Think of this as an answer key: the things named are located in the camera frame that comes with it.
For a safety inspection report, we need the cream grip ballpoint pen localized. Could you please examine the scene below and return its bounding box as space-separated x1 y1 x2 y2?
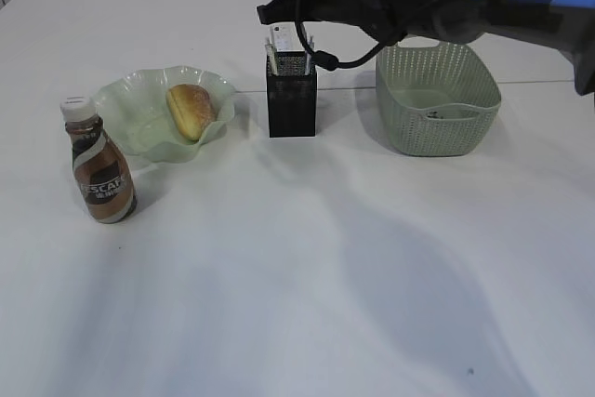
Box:
265 37 279 76

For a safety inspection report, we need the sugared bread roll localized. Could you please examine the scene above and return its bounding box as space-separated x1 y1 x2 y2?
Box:
166 84 217 142

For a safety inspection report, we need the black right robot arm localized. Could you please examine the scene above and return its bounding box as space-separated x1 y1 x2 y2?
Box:
257 0 594 96

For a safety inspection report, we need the brown Nescafe coffee bottle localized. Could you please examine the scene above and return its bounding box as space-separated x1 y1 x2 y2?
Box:
60 97 137 224

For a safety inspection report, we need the green wavy glass plate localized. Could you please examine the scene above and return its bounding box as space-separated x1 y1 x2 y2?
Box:
92 65 236 163

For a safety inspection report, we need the clear plastic ruler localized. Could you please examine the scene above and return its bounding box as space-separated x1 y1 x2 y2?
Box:
269 22 301 52

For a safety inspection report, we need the black mesh pen holder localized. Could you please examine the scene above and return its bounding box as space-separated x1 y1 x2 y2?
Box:
266 51 317 138

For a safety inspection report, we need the colourful paper piece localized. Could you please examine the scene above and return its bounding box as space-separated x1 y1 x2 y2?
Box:
426 110 450 121

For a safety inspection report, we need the green woven plastic basket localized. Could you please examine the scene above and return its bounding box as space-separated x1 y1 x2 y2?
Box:
376 42 501 157

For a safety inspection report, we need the blue grip ballpoint pen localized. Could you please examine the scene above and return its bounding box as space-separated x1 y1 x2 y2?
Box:
304 35 314 75

